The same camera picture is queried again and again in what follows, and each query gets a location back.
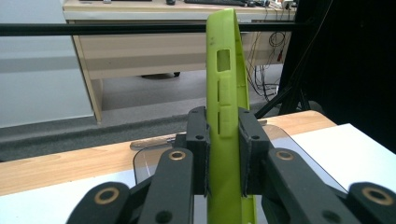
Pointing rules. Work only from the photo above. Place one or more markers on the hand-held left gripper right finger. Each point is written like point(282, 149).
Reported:
point(252, 146)

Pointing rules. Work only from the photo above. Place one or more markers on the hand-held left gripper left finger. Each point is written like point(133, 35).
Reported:
point(199, 149)

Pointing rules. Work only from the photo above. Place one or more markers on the transparent grey storage box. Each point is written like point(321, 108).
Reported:
point(149, 143)

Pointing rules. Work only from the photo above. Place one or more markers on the green phone case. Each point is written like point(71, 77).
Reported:
point(224, 93)

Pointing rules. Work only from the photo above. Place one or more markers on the dark chair base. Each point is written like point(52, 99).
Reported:
point(160, 75)

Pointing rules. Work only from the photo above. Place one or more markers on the white table board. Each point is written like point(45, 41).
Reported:
point(342, 155)

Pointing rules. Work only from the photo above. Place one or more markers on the wooden office desk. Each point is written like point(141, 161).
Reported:
point(140, 46)

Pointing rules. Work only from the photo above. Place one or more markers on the black curtain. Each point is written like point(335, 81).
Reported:
point(358, 62)

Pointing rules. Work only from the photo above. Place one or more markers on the wooden table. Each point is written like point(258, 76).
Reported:
point(62, 168)

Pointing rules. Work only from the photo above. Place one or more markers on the black keyboard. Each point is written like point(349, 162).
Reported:
point(214, 2)

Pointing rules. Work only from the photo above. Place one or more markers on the white cabinet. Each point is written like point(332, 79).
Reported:
point(37, 93)

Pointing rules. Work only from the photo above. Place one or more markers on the black frame strut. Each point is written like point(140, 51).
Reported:
point(274, 102)

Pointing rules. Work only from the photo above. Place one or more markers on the black horizontal frame bar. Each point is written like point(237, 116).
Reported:
point(93, 29)

